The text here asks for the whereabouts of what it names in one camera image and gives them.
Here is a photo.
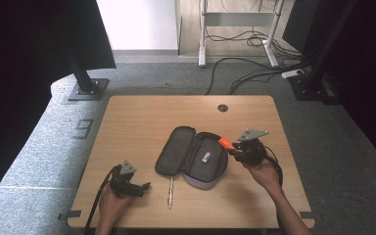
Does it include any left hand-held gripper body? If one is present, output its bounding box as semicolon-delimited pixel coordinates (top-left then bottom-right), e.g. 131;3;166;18
110;160;138;198

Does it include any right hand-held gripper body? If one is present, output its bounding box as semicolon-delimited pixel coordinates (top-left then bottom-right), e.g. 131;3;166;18
234;129;269;165

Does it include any orange highlighter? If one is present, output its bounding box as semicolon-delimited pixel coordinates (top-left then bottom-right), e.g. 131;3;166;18
217;136;235;151

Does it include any black pencil case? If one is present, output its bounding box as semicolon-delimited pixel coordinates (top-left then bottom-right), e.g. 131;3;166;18
154;125;229;191

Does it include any person's right hand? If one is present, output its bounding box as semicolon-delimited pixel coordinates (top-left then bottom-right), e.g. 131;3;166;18
242;158;284;196

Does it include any person's left hand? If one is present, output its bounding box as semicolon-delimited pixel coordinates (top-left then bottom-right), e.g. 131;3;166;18
97;186;133;227

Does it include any silver pen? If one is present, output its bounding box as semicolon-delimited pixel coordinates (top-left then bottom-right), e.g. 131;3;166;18
167;175;175;211

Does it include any black metal stand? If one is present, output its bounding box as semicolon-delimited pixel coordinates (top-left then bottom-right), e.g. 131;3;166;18
288;0;360;103
66;48;111;102

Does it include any white power strip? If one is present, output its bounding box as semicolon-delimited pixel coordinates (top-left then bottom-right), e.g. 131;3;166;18
280;69;306;79

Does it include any black panel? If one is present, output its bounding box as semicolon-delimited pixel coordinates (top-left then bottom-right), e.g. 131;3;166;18
282;0;322;56

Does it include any black curtain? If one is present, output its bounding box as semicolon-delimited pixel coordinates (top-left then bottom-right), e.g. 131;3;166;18
322;0;376;174
0;0;118;216

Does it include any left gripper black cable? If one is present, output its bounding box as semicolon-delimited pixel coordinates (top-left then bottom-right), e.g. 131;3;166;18
83;164;122;235

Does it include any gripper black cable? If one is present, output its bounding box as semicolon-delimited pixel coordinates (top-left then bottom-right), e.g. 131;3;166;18
83;164;122;235
263;145;284;189

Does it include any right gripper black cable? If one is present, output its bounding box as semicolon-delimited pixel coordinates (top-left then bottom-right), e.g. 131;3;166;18
263;145;284;189

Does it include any long black floor cable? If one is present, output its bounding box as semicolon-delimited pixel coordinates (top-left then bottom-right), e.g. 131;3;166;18
205;57;311;96

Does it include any tangle of black cables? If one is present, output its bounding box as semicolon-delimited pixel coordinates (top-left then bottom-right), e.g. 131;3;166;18
205;28;307;65

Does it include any white desk frame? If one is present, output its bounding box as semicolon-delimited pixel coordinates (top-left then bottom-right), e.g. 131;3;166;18
198;0;287;69

